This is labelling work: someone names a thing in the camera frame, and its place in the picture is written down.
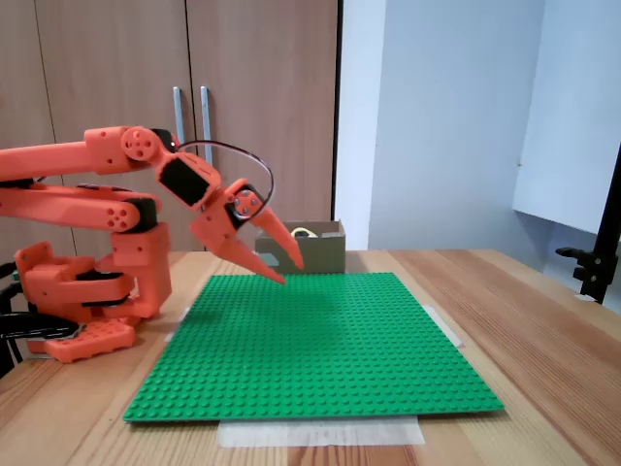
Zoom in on brown cardboard box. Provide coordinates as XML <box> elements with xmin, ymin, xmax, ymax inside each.
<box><xmin>254</xmin><ymin>219</ymin><xmax>347</xmax><ymax>276</ymax></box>

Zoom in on beige masking tape strip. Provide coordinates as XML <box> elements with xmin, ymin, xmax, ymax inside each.
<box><xmin>420</xmin><ymin>303</ymin><xmax>466</xmax><ymax>349</ymax></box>
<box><xmin>216</xmin><ymin>416</ymin><xmax>427</xmax><ymax>449</ymax></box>
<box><xmin>163</xmin><ymin>305</ymin><xmax>191</xmax><ymax>344</ymax></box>

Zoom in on green studded baseplate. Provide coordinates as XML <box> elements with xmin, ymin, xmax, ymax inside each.
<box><xmin>121</xmin><ymin>271</ymin><xmax>506</xmax><ymax>423</ymax></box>

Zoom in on brown wooden cabinet door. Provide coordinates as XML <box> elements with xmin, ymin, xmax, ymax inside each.
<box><xmin>33</xmin><ymin>0</ymin><xmax>208</xmax><ymax>253</ymax></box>
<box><xmin>0</xmin><ymin>0</ymin><xmax>78</xmax><ymax>266</ymax></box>
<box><xmin>185</xmin><ymin>0</ymin><xmax>340</xmax><ymax>252</ymax></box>

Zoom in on black table clamp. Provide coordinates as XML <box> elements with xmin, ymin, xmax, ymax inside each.
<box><xmin>0</xmin><ymin>313</ymin><xmax>82</xmax><ymax>341</ymax></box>

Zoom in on black red gripper cable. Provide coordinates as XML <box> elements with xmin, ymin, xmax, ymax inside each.
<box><xmin>174</xmin><ymin>139</ymin><xmax>276</xmax><ymax>219</ymax></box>

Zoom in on silver cabinet door handle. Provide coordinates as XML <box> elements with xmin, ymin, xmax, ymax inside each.
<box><xmin>200</xmin><ymin>85</ymin><xmax>215</xmax><ymax>164</ymax></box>
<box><xmin>173</xmin><ymin>85</ymin><xmax>190</xmax><ymax>148</ymax></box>

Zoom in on black power cables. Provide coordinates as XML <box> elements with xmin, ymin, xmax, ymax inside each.
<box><xmin>0</xmin><ymin>261</ymin><xmax>25</xmax><ymax>381</ymax></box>

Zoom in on white wall panel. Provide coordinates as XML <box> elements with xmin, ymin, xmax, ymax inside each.
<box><xmin>511</xmin><ymin>0</ymin><xmax>621</xmax><ymax>235</ymax></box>

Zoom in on black camera stand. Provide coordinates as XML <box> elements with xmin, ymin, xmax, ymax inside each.
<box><xmin>555</xmin><ymin>143</ymin><xmax>621</xmax><ymax>306</ymax></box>

